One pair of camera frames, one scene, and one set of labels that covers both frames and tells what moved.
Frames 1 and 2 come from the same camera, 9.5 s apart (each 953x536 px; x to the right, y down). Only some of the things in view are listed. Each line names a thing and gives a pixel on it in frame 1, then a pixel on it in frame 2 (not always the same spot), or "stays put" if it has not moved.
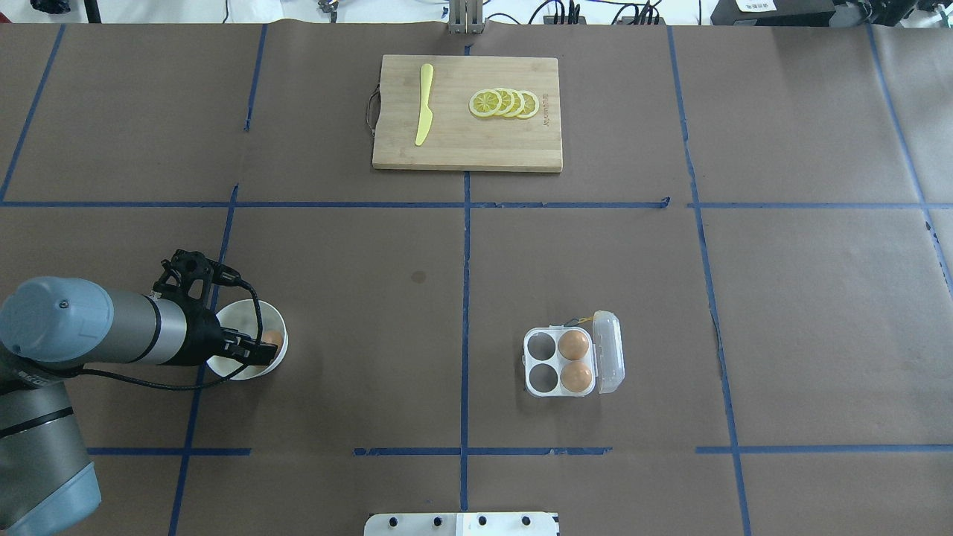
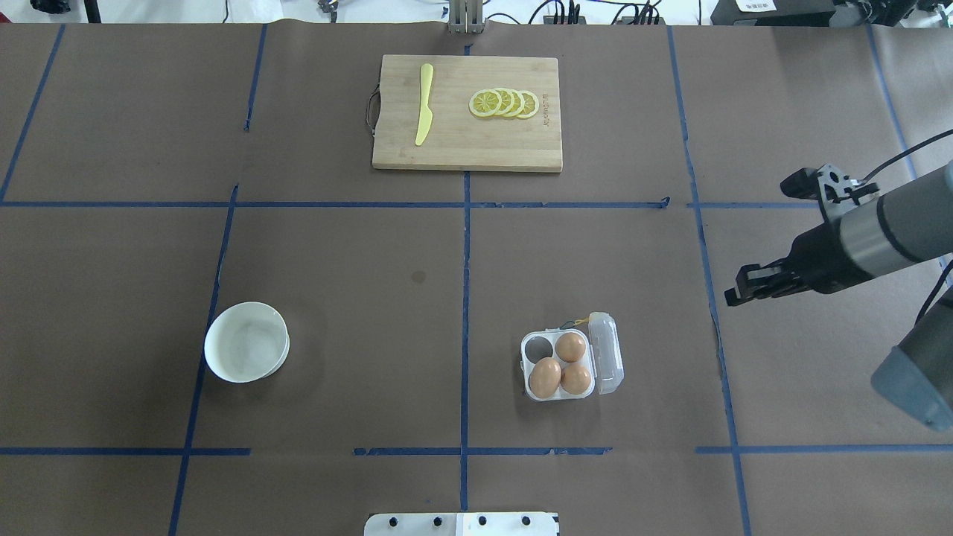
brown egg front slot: (575, 377) stays put
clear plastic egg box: (572, 359) stays put
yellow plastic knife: (426, 117) stays put
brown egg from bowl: (273, 336) to (544, 377)
